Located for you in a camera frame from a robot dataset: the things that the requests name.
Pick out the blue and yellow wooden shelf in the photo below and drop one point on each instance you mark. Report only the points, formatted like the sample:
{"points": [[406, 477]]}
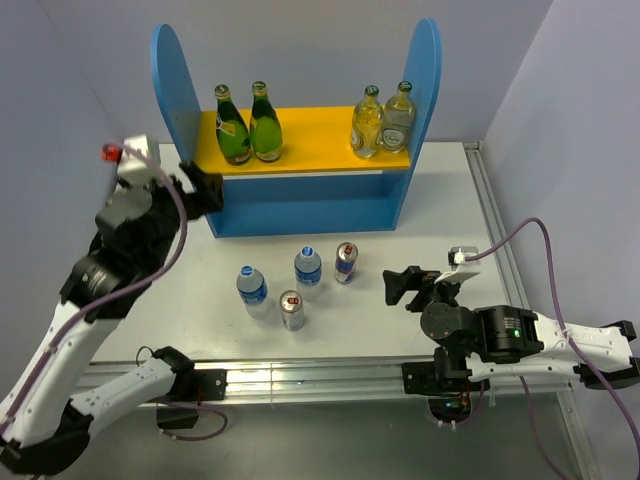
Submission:
{"points": [[318, 185]]}

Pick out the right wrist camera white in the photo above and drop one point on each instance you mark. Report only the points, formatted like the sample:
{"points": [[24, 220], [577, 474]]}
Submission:
{"points": [[462, 262]]}

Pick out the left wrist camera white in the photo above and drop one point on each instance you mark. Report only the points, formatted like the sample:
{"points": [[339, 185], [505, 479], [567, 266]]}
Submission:
{"points": [[137, 160]]}

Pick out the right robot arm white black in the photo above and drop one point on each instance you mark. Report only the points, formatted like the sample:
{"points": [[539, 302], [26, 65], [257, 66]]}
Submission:
{"points": [[478, 347]]}

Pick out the aluminium rail frame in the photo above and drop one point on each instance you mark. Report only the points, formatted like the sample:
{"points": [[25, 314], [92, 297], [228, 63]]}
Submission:
{"points": [[327, 401]]}

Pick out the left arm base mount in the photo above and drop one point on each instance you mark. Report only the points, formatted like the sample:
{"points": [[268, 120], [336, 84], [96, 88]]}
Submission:
{"points": [[181, 409]]}

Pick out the yellow drink glass bottle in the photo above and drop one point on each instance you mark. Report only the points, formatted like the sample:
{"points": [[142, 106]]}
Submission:
{"points": [[367, 122]]}

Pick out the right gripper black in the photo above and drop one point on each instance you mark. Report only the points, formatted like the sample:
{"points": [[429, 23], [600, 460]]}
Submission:
{"points": [[395, 282]]}

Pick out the clear drink glass bottle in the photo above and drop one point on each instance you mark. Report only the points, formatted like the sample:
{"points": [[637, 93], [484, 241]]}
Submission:
{"points": [[399, 115]]}

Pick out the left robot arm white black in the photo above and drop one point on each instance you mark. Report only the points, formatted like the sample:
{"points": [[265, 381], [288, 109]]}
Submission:
{"points": [[45, 424]]}

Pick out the red bull can back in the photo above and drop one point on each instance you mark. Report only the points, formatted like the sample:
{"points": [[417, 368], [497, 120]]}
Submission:
{"points": [[345, 262]]}

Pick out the green glass bottle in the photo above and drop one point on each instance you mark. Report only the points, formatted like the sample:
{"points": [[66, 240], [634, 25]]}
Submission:
{"points": [[265, 129], [231, 131]]}

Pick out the silver can front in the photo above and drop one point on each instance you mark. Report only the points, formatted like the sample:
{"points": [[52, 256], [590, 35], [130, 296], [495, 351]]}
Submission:
{"points": [[292, 310]]}

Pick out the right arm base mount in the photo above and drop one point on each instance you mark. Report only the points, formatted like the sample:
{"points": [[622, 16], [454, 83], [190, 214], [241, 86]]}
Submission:
{"points": [[452, 402]]}

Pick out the water bottle blue label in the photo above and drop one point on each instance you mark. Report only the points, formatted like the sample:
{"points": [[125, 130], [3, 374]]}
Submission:
{"points": [[253, 291], [308, 272]]}

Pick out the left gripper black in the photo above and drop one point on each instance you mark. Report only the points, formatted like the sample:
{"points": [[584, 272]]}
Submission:
{"points": [[209, 195]]}

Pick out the green glass bottle back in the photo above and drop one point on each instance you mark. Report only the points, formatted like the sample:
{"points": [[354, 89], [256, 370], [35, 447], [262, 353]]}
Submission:
{"points": [[231, 131]]}

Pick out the green glass bottle front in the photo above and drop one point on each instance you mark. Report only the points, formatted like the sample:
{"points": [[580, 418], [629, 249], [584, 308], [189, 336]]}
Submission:
{"points": [[265, 129]]}

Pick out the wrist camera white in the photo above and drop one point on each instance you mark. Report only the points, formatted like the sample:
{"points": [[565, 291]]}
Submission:
{"points": [[137, 160], [462, 262]]}

